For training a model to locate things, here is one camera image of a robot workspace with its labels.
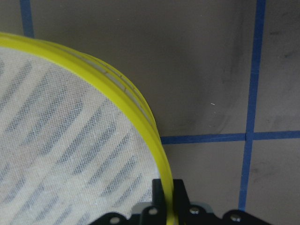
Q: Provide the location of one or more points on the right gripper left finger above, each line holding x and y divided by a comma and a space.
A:
158, 196

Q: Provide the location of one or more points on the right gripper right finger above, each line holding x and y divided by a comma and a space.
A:
180, 196

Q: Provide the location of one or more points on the yellow steamer layer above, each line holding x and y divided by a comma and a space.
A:
137, 93
75, 143

